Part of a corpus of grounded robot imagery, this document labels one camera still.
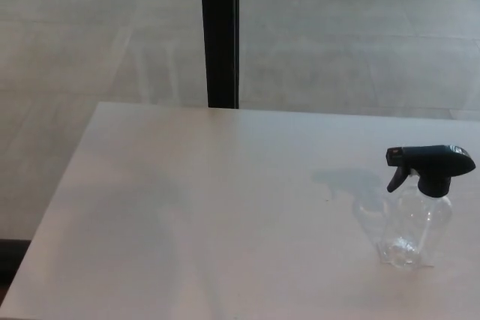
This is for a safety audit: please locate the black trigger spray lid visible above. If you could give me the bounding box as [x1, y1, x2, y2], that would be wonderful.
[385, 144, 477, 198]

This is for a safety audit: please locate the clear plastic spray bottle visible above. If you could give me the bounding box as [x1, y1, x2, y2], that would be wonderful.
[378, 176, 454, 269]

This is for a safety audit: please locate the black vertical window post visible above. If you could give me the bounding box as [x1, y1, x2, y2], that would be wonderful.
[199, 0, 241, 109]

